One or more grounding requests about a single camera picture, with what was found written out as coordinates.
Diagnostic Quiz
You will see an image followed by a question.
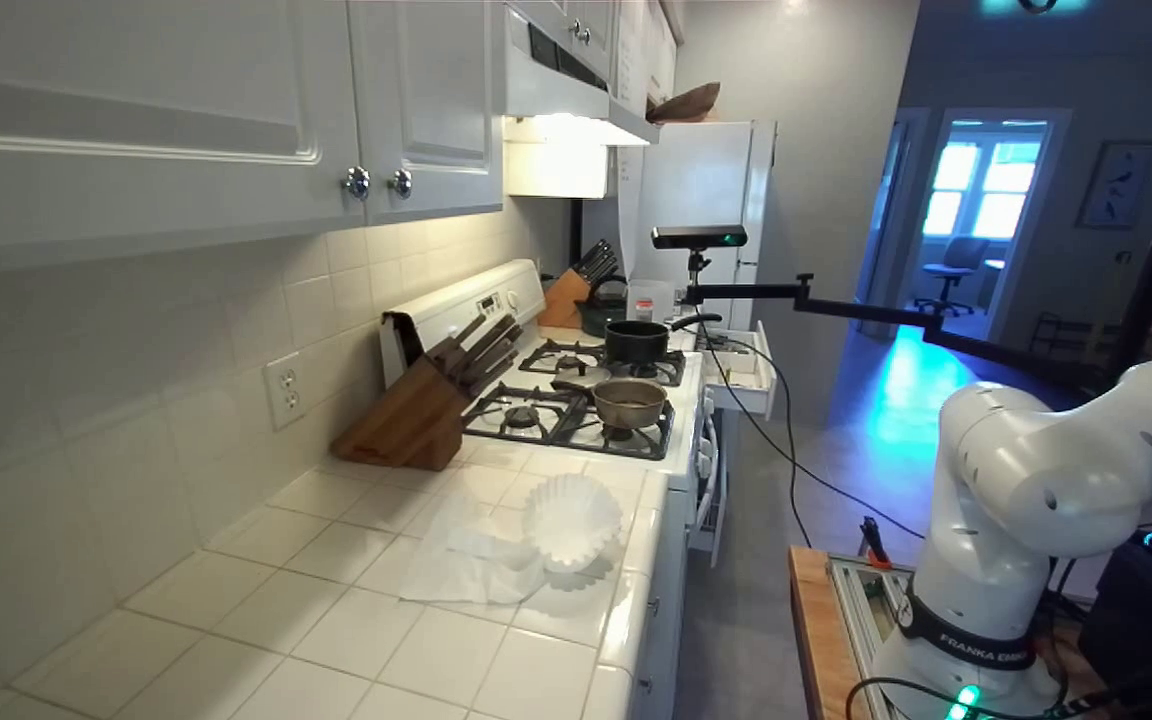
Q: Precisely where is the white wall outlet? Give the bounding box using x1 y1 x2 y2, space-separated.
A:
266 349 311 435

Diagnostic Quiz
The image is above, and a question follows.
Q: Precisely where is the white cabinet door with disc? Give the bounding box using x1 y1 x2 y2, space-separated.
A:
0 0 374 280

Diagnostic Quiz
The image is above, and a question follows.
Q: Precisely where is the black equipment box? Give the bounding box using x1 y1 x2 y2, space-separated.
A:
1081 532 1152 720

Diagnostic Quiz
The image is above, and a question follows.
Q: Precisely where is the thin black hanging cable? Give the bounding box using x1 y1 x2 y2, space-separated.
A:
699 338 936 553

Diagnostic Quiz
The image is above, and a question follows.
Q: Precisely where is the white range hood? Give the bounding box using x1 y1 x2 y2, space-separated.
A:
499 8 664 205

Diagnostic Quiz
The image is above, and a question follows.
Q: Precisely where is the white coffee filter stack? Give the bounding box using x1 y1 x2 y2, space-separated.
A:
523 473 628 583

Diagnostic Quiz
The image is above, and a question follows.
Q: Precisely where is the white refrigerator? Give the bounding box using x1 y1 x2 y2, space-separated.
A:
633 116 779 338

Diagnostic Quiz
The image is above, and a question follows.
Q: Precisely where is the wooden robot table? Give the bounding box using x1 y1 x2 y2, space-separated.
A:
788 546 877 720

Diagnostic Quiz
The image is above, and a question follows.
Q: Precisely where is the white side cart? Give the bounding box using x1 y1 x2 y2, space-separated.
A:
706 324 786 423

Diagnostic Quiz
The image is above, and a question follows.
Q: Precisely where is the red black clamp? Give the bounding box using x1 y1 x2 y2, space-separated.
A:
857 518 895 574

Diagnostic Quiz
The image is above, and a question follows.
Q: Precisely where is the dark kettle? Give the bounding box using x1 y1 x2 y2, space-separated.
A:
580 276 636 343

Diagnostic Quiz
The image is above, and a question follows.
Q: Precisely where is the large wooden knife block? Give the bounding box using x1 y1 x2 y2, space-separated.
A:
328 353 476 475

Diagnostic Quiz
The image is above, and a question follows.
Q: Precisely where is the white panelled cabinet door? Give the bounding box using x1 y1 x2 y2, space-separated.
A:
345 0 511 223

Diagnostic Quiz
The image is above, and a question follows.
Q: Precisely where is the black camera boom stand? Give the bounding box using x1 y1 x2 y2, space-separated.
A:
678 134 1152 393

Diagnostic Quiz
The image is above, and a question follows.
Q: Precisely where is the black stereo camera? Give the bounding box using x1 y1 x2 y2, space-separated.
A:
650 221 753 255

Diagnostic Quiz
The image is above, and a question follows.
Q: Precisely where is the wooden bowl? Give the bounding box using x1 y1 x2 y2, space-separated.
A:
650 80 729 127

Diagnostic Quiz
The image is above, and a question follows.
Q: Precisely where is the black pot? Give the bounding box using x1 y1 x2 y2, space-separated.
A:
600 314 729 378

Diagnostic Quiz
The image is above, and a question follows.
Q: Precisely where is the framed wall picture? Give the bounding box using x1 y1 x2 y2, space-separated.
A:
1077 135 1152 236

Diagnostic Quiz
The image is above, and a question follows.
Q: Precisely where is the bright paned window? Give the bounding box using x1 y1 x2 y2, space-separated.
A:
919 123 1054 250

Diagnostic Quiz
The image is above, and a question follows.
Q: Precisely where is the small wooden knife block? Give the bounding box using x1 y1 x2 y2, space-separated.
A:
539 266 600 333

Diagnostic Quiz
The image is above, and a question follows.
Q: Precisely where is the clear plastic bag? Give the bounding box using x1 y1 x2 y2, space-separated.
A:
394 497 555 614

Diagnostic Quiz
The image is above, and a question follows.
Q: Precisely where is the white gas stove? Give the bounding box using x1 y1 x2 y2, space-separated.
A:
377 255 740 577

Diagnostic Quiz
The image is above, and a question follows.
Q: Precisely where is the metal base plate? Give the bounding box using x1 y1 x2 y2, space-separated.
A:
827 555 967 720

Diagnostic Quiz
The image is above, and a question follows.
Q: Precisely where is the dark chair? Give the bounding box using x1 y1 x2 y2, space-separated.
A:
917 261 983 324

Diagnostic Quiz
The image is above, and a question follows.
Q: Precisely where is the metal frying pan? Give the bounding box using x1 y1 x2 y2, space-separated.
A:
549 378 678 441

